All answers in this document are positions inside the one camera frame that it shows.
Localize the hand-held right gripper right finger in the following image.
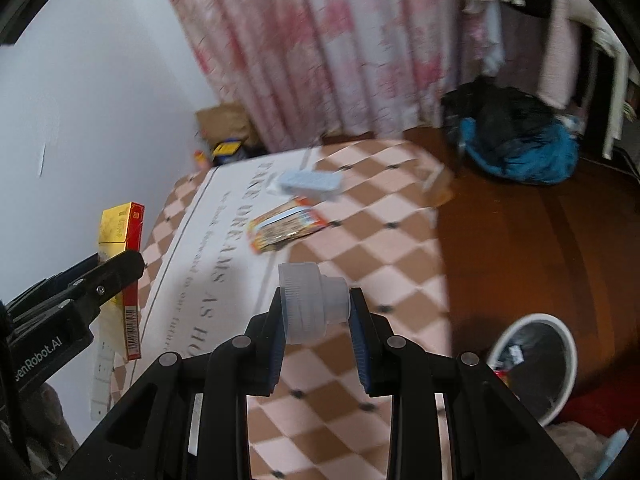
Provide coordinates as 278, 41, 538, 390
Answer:
348, 287, 583, 480

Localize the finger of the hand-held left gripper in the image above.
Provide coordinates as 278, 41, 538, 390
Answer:
4, 254, 101, 314
36, 249, 146, 322

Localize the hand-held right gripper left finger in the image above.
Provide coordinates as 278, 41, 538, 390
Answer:
70, 287, 288, 480

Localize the small white plastic bottle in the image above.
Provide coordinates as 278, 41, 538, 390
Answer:
277, 262, 352, 346

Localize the white round trash bin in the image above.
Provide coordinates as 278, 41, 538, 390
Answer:
486, 313, 577, 427

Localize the white power strip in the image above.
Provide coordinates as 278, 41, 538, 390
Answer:
89, 307, 118, 422

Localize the checkered brown tablecloth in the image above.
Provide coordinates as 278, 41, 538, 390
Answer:
112, 139, 456, 480

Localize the colourful snack wrapper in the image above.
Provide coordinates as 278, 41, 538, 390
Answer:
248, 196, 327, 257

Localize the yellow blue box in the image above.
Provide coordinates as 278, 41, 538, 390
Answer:
211, 140, 247, 165

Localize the white blue long box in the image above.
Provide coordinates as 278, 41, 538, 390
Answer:
266, 169, 345, 202

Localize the brown paper bag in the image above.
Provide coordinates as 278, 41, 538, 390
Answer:
194, 103, 258, 150

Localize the light blue cloth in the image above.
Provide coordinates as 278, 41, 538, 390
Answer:
594, 429, 632, 480

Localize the pink floral curtain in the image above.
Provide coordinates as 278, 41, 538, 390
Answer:
150, 0, 501, 153

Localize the light blue hanging garment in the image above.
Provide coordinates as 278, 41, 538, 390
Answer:
475, 0, 506, 77

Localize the pink fuzzy robe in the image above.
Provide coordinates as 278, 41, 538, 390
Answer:
537, 0, 587, 111

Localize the white puffer jacket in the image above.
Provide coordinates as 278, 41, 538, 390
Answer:
575, 0, 632, 158

